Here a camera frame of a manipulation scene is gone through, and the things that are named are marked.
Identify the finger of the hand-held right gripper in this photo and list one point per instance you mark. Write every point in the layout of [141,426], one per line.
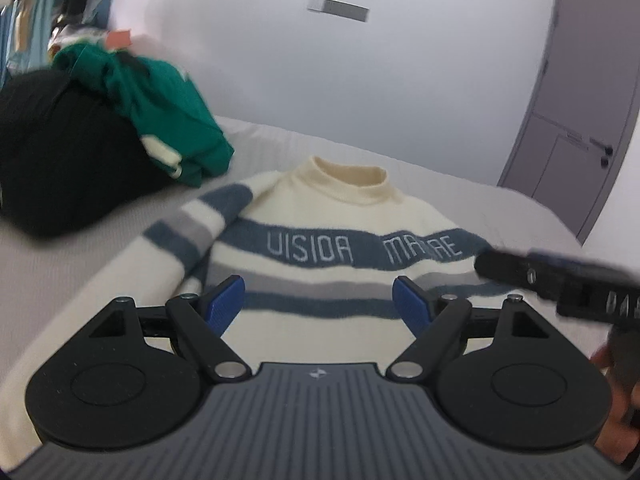
[510,267]

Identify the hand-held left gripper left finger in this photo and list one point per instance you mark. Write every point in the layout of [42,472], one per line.
[227,301]

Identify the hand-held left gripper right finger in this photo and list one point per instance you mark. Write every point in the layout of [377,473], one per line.
[410,305]

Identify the cream blue striped sweater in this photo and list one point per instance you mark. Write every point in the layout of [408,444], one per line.
[325,200]

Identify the person's right hand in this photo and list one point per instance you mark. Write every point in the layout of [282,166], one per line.
[617,435]

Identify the grey door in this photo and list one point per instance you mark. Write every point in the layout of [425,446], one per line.
[575,85]

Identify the green garment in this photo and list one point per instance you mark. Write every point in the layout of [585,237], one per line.
[165,105]

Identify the black garment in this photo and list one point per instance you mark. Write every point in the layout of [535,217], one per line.
[65,160]

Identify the orange box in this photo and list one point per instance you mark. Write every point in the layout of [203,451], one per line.
[119,39]

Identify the light blue curtain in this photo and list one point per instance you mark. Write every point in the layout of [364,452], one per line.
[42,15]

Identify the grey wall switch panel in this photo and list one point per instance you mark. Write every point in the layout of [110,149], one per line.
[338,8]

